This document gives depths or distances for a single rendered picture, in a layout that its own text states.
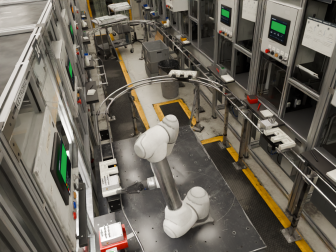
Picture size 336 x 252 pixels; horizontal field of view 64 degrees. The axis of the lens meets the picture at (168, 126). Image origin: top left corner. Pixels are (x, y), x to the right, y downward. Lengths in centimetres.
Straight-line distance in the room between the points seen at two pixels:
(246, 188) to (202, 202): 140
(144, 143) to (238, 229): 98
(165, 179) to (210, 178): 79
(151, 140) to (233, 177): 197
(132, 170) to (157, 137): 102
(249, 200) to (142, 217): 138
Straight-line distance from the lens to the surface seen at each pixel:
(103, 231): 172
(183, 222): 180
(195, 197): 187
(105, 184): 207
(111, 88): 548
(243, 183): 327
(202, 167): 245
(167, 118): 157
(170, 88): 473
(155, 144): 149
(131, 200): 225
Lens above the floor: 239
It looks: 35 degrees down
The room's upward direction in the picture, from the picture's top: 5 degrees counter-clockwise
